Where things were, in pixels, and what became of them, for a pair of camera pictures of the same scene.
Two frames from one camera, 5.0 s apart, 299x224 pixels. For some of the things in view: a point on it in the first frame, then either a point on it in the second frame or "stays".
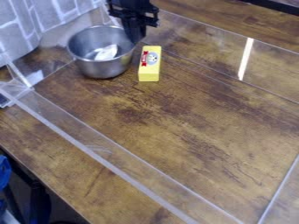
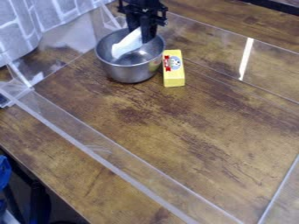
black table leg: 42,204 stays
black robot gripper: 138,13 -> 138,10
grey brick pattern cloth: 26,17 stays
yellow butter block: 150,64 -> 173,68
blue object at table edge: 5,178 stays
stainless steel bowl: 101,48 -> 139,65
